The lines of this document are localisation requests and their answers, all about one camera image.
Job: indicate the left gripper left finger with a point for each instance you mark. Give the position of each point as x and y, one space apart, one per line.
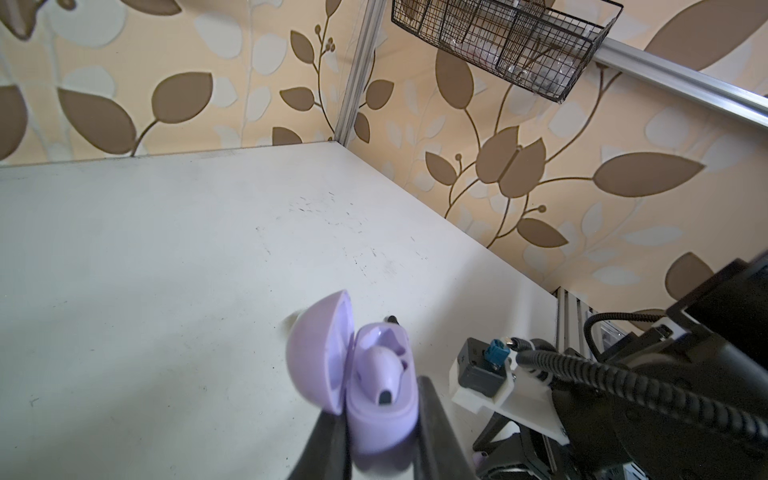
326 455

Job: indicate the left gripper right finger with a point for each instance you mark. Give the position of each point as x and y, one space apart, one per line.
438 453

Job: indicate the purple charging case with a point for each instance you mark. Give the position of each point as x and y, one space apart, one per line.
321 353

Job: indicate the purple earbud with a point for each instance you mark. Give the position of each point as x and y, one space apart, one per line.
379 372

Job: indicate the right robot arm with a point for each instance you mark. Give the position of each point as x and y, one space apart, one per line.
686 399

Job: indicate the right wire basket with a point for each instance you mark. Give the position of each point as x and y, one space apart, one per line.
540 46

